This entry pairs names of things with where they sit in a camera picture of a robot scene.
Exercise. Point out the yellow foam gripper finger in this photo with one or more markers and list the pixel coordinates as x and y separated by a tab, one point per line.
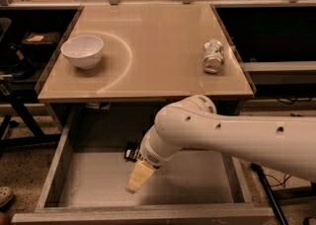
140	175

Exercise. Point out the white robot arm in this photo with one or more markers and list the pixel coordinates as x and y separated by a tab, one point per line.
282	143

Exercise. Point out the open grey drawer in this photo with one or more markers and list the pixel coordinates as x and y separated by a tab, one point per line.
86	182

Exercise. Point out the grey counter cabinet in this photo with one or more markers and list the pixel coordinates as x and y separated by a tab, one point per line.
153	52

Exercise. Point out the black metal stand leg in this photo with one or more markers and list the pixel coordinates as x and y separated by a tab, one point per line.
280	217

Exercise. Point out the crushed silver soda can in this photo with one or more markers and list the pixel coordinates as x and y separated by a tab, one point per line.
212	56

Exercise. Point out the white ceramic bowl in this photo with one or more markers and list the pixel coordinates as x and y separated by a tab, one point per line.
84	52

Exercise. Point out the white perforated shoe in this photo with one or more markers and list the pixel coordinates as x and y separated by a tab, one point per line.
6	194

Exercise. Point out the dark box with label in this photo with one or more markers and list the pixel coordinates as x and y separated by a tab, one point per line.
41	41

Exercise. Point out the black side table frame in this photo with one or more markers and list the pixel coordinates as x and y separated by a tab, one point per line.
38	137

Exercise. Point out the grey shelf rail right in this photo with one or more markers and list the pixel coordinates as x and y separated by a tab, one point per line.
287	72

